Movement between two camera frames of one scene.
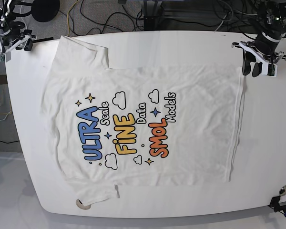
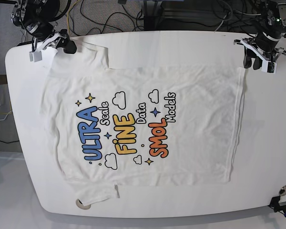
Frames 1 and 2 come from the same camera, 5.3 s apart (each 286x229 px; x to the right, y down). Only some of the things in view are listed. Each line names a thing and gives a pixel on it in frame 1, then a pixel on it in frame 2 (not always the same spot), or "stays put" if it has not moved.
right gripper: x=14 y=38 → x=44 y=37
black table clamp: x=275 y=204 stays put
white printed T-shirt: x=123 y=126 stays put
